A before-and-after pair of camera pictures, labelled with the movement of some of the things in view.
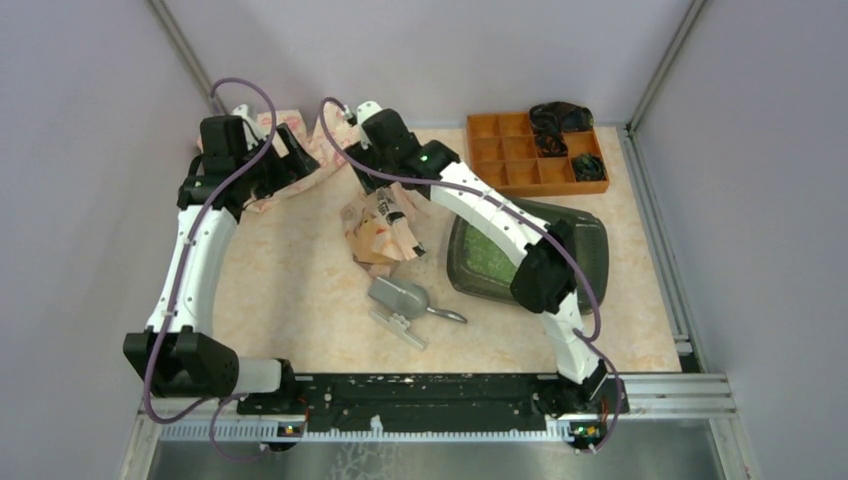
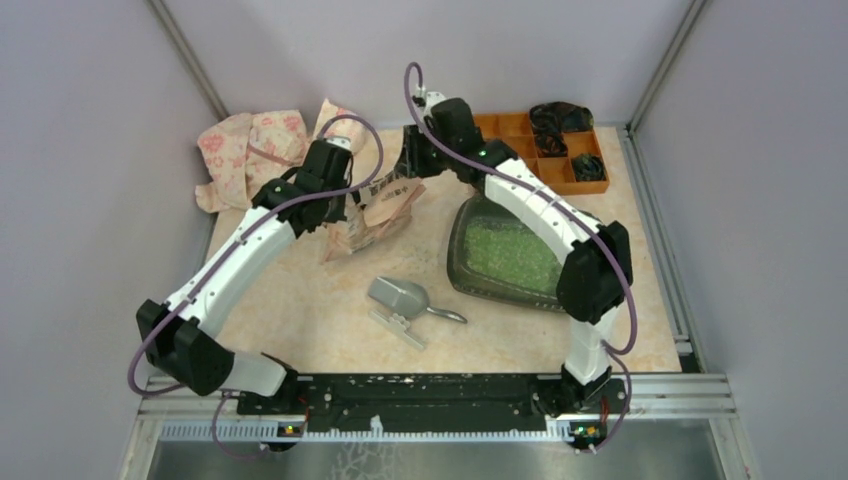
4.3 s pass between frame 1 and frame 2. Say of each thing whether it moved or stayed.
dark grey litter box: stayed
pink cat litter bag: moved
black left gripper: moved
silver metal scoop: stayed
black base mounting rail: stayed
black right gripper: moved
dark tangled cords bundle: stayed
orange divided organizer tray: stayed
